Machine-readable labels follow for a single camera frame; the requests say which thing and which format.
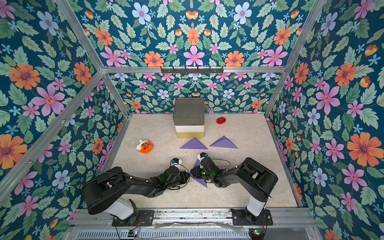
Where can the small red toy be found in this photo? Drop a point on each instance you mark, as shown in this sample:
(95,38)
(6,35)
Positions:
(221,120)

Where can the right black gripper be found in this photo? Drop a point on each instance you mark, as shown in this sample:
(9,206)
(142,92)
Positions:
(196,172)

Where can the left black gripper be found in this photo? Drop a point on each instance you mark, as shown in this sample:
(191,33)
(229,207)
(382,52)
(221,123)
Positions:
(183,179)

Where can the grey wall hook rail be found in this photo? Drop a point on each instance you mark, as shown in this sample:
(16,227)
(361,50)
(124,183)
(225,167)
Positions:
(191,70)

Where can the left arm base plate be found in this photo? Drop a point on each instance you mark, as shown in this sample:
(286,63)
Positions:
(143,218)

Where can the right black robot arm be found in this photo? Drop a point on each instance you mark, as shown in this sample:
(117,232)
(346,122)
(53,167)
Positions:
(255,178)

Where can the purple paper square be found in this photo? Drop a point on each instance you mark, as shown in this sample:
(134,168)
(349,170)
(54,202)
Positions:
(200,181)
(224,142)
(194,144)

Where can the white ventilation grille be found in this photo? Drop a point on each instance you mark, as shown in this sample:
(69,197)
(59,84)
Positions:
(164,234)

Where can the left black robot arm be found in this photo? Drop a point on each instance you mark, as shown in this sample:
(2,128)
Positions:
(104,193)

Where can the grey white yellow stacked box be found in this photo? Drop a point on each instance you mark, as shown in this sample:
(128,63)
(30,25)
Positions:
(189,118)

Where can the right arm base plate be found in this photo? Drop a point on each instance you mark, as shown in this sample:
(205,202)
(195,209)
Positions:
(242,217)

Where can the orange tiger plush toy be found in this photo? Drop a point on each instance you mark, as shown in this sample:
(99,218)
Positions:
(144,146)

